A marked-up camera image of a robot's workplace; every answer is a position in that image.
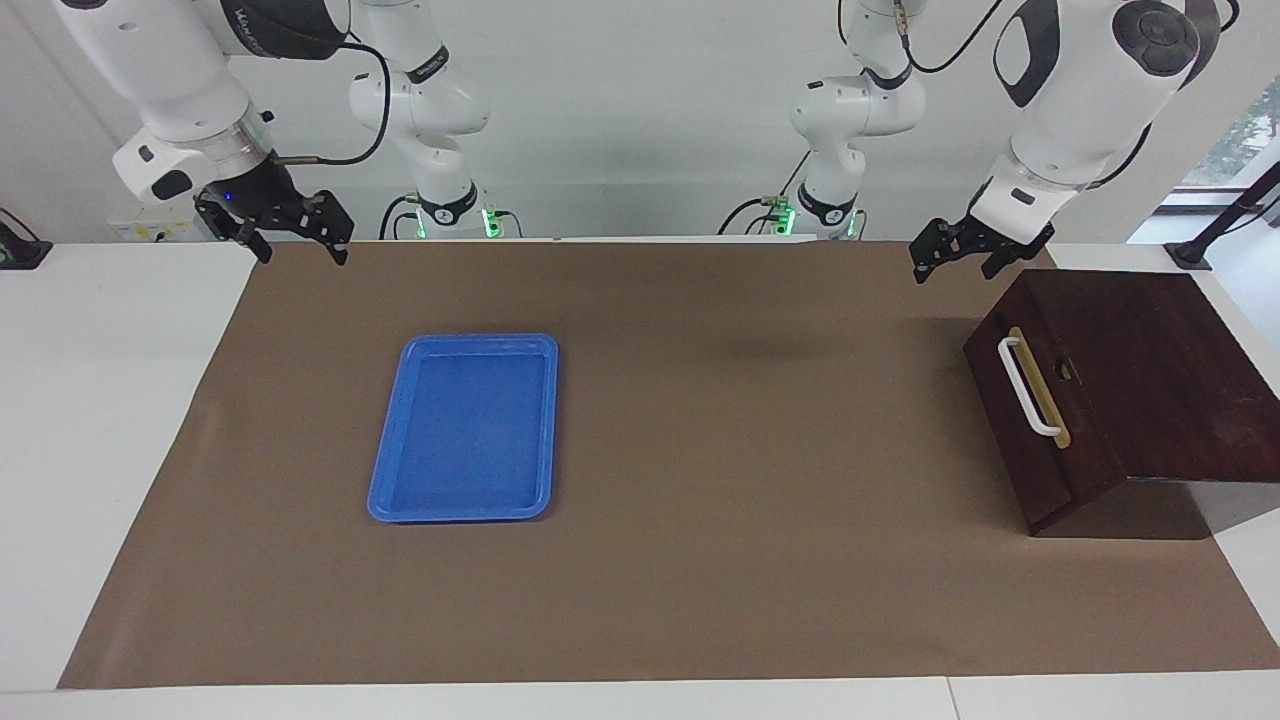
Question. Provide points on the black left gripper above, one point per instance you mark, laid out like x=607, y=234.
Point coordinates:
x=1000, y=248

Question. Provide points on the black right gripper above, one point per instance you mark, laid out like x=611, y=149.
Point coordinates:
x=258, y=195

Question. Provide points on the dark wooden drawer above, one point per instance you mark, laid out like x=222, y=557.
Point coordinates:
x=1060, y=470

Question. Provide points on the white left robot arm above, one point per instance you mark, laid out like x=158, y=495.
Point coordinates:
x=1090, y=90

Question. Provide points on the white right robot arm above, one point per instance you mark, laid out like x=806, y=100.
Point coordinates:
x=170, y=70

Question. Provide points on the dark wooden drawer cabinet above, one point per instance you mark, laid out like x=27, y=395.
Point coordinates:
x=1180, y=380

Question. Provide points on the black desk clamp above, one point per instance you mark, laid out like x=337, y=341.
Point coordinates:
x=22, y=252

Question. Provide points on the blue plastic tray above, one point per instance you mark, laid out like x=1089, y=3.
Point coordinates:
x=470, y=430

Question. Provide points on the window pane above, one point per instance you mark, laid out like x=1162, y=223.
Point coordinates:
x=1245, y=130

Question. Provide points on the brown table mat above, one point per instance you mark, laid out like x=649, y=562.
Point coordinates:
x=750, y=500

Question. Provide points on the white wall socket strip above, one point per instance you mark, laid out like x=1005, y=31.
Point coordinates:
x=150, y=230

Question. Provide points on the black camera stand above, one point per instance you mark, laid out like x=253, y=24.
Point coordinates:
x=1225, y=220

